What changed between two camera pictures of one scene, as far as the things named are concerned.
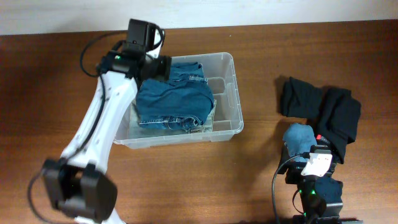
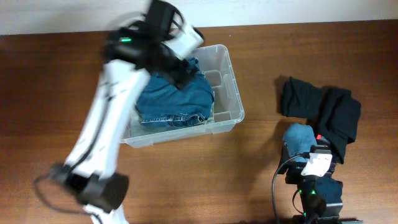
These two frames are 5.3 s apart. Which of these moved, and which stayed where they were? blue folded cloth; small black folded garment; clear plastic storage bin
Moved: clear plastic storage bin
Stayed: blue folded cloth; small black folded garment
